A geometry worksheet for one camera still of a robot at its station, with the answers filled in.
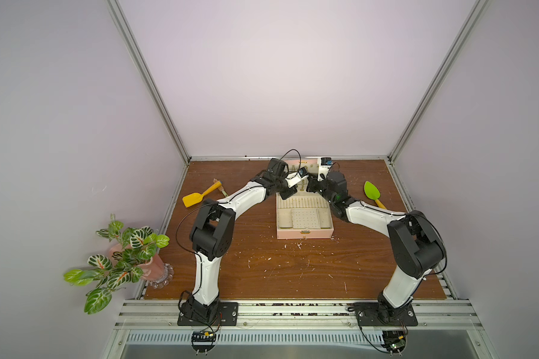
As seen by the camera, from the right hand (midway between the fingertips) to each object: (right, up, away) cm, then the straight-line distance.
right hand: (313, 168), depth 90 cm
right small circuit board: (+23, -57, -20) cm, 65 cm away
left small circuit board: (-39, -58, -19) cm, 72 cm away
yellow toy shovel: (-57, -15, +16) cm, 61 cm away
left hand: (-6, -6, +4) cm, 10 cm away
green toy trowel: (+32, -11, +16) cm, 38 cm away
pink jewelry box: (-3, -19, -1) cm, 20 cm away
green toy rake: (-43, -9, +16) cm, 47 cm away
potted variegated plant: (-55, -24, -30) cm, 67 cm away
